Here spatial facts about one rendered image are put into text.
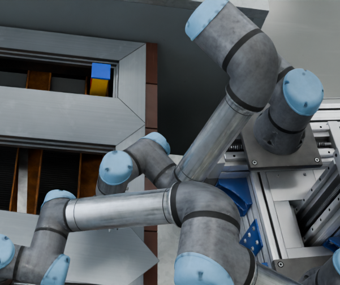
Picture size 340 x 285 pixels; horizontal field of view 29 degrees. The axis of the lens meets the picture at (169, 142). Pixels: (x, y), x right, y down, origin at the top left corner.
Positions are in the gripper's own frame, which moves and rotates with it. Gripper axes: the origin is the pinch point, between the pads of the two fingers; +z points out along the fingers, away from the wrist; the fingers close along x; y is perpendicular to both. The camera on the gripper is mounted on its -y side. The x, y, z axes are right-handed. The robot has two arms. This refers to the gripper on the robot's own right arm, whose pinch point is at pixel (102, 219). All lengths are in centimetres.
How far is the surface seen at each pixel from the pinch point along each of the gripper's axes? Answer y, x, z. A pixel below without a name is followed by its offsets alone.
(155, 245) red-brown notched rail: 5.5, 15.7, 3.6
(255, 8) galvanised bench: -71, 45, -18
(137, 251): 8.9, 10.1, 0.6
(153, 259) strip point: 10.9, 14.7, 0.6
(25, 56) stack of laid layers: -58, -28, 4
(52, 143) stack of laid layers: -25.0, -16.0, 2.2
